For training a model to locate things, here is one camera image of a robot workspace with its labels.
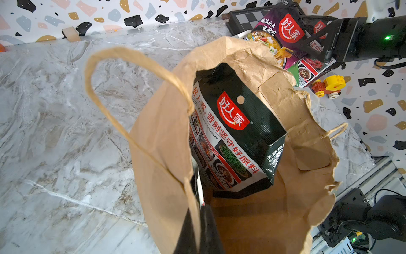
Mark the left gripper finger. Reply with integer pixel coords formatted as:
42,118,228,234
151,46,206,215
172,204,226,254

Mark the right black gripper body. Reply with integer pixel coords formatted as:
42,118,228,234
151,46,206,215
299,17,367,63

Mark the purple condiment packet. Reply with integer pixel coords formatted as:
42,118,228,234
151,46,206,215
244,1,336,88

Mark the black condiment packet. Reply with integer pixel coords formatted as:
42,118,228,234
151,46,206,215
190,63,287,199
190,156,205,207

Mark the brown paper bag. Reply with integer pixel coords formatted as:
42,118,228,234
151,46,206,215
84,37,348,254

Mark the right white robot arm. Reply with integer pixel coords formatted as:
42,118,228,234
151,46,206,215
299,1,406,63

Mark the yellow red toy car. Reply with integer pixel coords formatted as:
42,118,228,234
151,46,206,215
310,75,346,99

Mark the black white checkerboard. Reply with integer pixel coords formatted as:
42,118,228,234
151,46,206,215
226,5,272,36

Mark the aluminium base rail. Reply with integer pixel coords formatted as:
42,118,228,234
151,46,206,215
310,156,406,254

